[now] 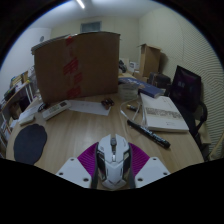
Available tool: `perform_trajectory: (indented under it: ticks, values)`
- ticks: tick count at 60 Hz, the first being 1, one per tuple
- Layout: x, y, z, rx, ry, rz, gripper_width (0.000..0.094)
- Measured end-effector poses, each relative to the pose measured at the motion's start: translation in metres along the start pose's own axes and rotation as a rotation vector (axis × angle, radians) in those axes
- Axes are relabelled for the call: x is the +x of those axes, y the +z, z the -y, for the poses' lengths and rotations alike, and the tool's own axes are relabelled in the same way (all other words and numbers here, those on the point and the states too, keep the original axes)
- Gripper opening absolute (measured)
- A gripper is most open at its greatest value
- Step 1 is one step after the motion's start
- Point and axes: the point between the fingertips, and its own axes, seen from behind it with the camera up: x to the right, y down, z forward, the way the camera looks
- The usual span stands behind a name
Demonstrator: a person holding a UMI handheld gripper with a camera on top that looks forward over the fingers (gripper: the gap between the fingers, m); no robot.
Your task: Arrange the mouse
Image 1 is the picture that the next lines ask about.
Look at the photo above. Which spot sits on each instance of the small open cardboard box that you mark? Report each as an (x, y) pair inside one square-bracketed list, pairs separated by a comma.
[(150, 61)]

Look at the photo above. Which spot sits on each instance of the black office chair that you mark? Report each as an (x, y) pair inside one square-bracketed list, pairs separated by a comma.
[(193, 125)]

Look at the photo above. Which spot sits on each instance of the black bag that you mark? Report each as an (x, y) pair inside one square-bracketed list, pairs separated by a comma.
[(160, 80)]

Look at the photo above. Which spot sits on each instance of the white remote control with buttons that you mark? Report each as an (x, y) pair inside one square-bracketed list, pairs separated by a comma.
[(56, 110)]

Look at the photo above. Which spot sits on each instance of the wooden side desk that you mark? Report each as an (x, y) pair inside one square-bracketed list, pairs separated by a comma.
[(15, 96)]

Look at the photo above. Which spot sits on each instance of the translucent plastic container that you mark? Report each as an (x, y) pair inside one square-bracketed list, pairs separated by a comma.
[(128, 92)]

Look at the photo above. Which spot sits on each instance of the small brown black clip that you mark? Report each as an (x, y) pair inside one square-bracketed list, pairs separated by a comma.
[(107, 102)]

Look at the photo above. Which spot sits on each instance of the large taped cardboard box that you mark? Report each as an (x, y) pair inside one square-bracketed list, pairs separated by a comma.
[(86, 66)]

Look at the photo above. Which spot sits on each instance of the wall air vent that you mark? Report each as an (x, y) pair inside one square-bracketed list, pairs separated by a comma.
[(90, 27)]

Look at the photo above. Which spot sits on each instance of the plain white flat remote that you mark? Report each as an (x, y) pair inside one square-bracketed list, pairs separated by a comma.
[(27, 119)]

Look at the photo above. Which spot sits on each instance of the black monitor screen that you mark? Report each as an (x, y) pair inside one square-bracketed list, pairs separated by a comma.
[(186, 87)]

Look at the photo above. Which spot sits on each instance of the black marker pen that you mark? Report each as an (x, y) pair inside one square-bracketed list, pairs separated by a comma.
[(148, 133)]

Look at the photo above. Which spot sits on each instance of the black glasses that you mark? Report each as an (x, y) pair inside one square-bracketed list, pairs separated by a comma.
[(42, 107)]

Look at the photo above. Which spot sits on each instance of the white and grey computer mouse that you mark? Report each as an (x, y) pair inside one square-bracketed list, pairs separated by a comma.
[(113, 163)]

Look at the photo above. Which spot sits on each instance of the white paper sheet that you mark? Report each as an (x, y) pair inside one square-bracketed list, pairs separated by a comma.
[(88, 107)]

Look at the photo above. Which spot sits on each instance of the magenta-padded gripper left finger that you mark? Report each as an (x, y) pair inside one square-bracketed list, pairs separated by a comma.
[(75, 170)]

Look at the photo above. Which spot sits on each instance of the ceiling tube light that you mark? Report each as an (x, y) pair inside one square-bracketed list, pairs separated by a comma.
[(80, 4)]

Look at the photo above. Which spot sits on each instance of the white shelf unit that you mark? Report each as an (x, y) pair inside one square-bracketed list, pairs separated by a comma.
[(4, 133)]

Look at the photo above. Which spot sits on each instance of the round wall clock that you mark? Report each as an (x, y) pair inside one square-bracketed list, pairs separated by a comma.
[(41, 38)]

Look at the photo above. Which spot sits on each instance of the dark grey mouse pad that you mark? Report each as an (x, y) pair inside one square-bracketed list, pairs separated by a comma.
[(30, 144)]

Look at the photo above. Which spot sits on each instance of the blue book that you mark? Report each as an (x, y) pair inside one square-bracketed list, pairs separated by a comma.
[(146, 88)]

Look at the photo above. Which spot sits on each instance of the white book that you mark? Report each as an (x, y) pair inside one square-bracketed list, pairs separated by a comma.
[(165, 115)]

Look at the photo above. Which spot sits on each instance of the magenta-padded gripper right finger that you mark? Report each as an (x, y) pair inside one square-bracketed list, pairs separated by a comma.
[(151, 169)]

